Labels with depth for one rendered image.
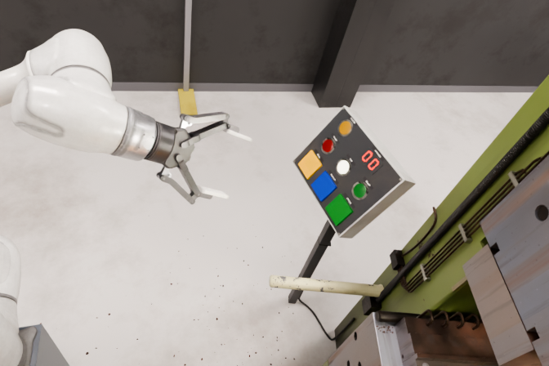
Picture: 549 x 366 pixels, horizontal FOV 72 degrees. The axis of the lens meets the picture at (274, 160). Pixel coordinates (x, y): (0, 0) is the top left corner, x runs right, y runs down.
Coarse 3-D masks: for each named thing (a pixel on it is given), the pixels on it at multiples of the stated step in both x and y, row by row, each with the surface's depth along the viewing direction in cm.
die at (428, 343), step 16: (400, 320) 105; (416, 320) 103; (400, 336) 104; (416, 336) 99; (432, 336) 100; (448, 336) 101; (464, 336) 103; (480, 336) 104; (400, 352) 103; (416, 352) 96; (432, 352) 97; (448, 352) 98; (464, 352) 99; (480, 352) 100
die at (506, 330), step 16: (480, 256) 77; (480, 272) 77; (496, 272) 73; (480, 288) 76; (496, 288) 72; (480, 304) 76; (496, 304) 72; (512, 304) 68; (496, 320) 71; (512, 320) 67; (496, 336) 70; (512, 336) 67; (528, 336) 64; (496, 352) 70; (512, 352) 66; (528, 352) 63
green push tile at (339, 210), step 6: (336, 198) 122; (342, 198) 120; (330, 204) 123; (336, 204) 122; (342, 204) 120; (348, 204) 119; (330, 210) 123; (336, 210) 121; (342, 210) 119; (348, 210) 118; (330, 216) 122; (336, 216) 121; (342, 216) 119; (336, 222) 120
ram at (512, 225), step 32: (544, 160) 65; (512, 192) 71; (544, 192) 64; (480, 224) 79; (512, 224) 70; (544, 224) 63; (512, 256) 69; (544, 256) 63; (512, 288) 68; (544, 288) 62; (544, 320) 61; (544, 352) 60
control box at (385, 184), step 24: (336, 120) 128; (360, 120) 127; (312, 144) 134; (336, 144) 127; (360, 144) 120; (336, 168) 125; (360, 168) 119; (384, 168) 113; (312, 192) 130; (336, 192) 123; (384, 192) 112; (360, 216) 116
